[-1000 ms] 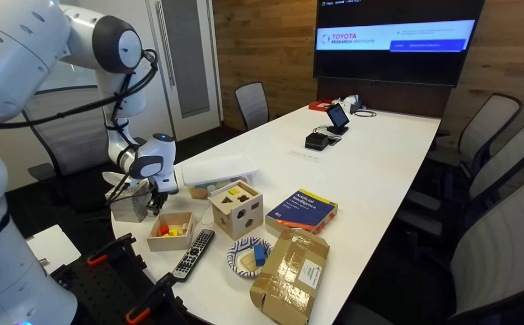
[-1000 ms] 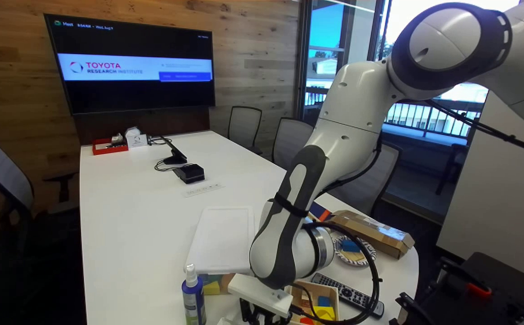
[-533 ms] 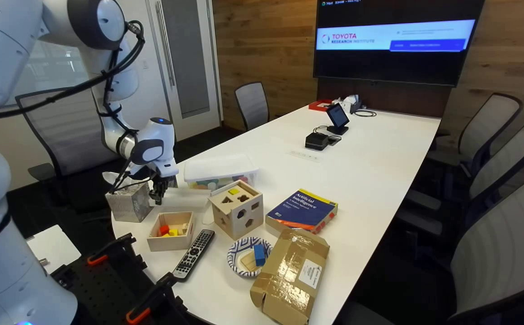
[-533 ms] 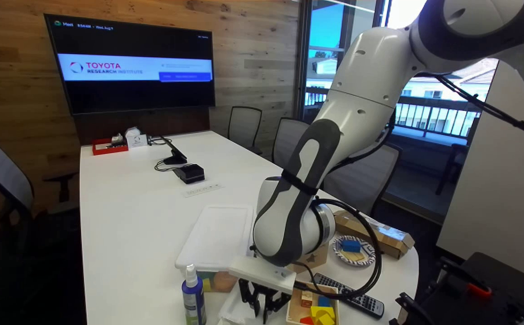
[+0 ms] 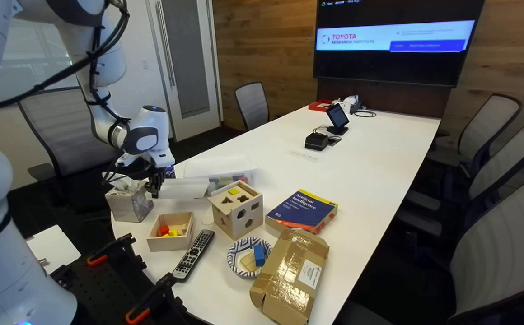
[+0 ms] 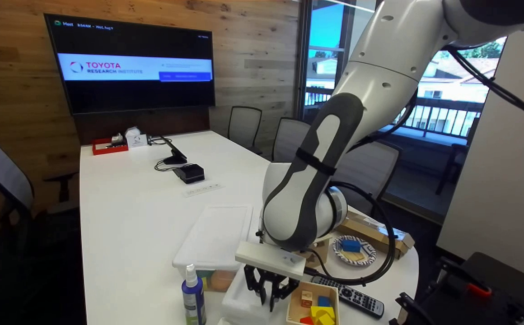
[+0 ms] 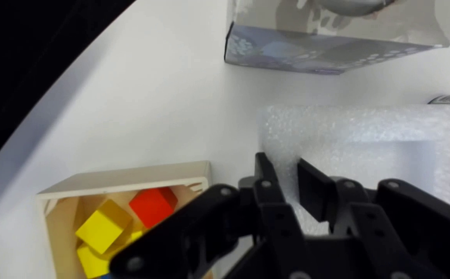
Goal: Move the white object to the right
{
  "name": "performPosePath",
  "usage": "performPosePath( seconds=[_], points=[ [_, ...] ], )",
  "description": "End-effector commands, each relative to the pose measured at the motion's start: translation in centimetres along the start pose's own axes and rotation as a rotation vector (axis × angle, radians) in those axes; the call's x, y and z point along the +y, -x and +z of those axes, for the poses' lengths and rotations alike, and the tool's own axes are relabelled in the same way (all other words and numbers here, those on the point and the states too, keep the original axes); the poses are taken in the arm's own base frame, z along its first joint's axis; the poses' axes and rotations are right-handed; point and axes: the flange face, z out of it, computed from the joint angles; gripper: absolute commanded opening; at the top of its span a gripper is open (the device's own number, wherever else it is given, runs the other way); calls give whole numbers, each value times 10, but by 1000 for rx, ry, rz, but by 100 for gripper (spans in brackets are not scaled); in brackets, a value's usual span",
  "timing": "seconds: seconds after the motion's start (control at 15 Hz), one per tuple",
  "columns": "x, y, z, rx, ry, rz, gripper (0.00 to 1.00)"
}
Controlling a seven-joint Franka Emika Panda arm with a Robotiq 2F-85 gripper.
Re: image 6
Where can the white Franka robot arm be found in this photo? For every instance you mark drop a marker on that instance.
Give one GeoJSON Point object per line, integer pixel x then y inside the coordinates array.
{"type": "Point", "coordinates": [393, 55]}

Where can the large white panel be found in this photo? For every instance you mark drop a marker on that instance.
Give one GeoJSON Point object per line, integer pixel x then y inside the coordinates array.
{"type": "Point", "coordinates": [502, 181]}

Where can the wooden tray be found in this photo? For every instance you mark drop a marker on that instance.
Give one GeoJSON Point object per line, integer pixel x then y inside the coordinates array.
{"type": "Point", "coordinates": [294, 304]}

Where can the blue white patterned plate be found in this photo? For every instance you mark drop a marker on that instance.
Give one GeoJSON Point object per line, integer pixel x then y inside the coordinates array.
{"type": "Point", "coordinates": [366, 255]}

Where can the small blue toy block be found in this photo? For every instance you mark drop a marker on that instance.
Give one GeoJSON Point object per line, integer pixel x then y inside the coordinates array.
{"type": "Point", "coordinates": [323, 300]}

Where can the tan wooden toy block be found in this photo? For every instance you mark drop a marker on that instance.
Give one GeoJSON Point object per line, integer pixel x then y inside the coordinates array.
{"type": "Point", "coordinates": [305, 297]}

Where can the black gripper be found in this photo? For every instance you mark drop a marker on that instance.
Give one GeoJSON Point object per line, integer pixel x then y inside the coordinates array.
{"type": "Point", "coordinates": [269, 279]}

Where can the red box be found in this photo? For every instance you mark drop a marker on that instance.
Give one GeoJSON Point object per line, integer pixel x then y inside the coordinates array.
{"type": "Point", "coordinates": [108, 147]}

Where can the white wrist mount plate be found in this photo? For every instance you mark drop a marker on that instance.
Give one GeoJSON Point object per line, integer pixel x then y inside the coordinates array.
{"type": "Point", "coordinates": [271, 261]}

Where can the black robot mount platform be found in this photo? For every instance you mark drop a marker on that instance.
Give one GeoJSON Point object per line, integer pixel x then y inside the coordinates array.
{"type": "Point", "coordinates": [496, 300]}

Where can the blue label spray bottle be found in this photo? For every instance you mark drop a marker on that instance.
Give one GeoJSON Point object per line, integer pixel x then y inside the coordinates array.
{"type": "Point", "coordinates": [193, 300]}

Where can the red toy block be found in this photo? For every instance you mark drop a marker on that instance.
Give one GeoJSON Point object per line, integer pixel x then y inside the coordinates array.
{"type": "Point", "coordinates": [305, 322]}

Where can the wall mounted TV screen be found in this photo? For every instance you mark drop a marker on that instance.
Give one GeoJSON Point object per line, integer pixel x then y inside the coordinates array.
{"type": "Point", "coordinates": [128, 66]}

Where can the grey mesh office chair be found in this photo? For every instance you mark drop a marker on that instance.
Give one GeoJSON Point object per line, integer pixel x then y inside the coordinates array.
{"type": "Point", "coordinates": [243, 127]}
{"type": "Point", "coordinates": [289, 138]}
{"type": "Point", "coordinates": [370, 174]}
{"type": "Point", "coordinates": [1, 174]}

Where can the black balcony railing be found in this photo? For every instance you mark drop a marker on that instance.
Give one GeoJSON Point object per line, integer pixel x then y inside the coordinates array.
{"type": "Point", "coordinates": [442, 118]}

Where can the black remote control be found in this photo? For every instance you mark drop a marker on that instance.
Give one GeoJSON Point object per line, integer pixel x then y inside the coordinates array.
{"type": "Point", "coordinates": [361, 300]}

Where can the yellow toy block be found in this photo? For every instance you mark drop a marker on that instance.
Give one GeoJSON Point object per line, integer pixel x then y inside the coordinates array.
{"type": "Point", "coordinates": [323, 315]}

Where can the black tablet on stand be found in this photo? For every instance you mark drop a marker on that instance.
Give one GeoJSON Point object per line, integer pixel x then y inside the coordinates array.
{"type": "Point", "coordinates": [173, 154]}

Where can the plastic container white lid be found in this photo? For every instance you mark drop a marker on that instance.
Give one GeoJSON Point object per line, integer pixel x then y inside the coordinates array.
{"type": "Point", "coordinates": [213, 237]}

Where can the small black box device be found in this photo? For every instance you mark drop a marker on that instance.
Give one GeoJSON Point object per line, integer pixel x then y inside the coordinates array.
{"type": "Point", "coordinates": [187, 174]}

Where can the white tissue box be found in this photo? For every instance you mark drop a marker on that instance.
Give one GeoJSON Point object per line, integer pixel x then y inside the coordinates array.
{"type": "Point", "coordinates": [135, 138]}

